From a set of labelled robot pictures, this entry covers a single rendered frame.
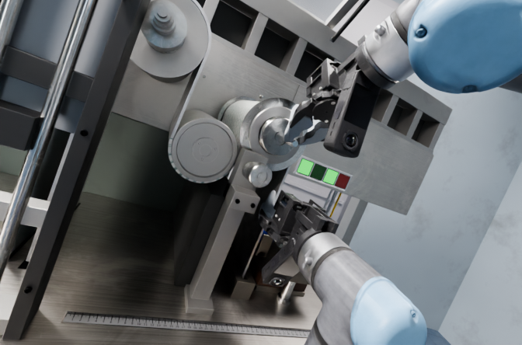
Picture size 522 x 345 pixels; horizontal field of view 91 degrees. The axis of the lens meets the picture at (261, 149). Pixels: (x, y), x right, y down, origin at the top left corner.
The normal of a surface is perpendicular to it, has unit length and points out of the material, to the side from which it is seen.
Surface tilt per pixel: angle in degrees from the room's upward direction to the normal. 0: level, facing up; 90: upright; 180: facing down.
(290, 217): 90
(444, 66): 133
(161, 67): 90
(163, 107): 90
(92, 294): 0
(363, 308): 65
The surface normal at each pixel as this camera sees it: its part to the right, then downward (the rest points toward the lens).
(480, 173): 0.11, 0.11
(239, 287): 0.33, 0.20
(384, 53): -0.71, 0.30
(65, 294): 0.38, -0.92
